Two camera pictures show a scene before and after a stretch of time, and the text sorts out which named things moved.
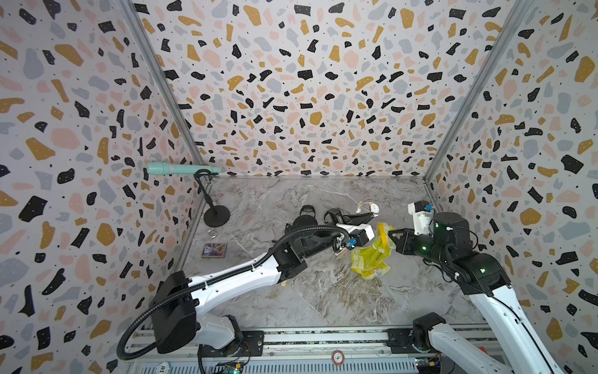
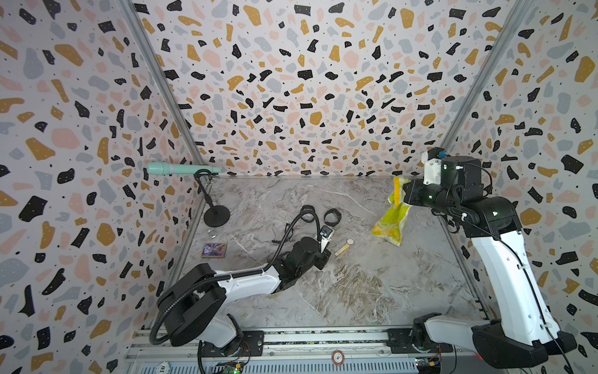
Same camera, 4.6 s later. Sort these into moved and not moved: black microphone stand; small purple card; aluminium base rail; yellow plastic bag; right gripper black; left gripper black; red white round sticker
Moved: right gripper black; left gripper black; yellow plastic bag
Not moved: aluminium base rail; black microphone stand; red white round sticker; small purple card
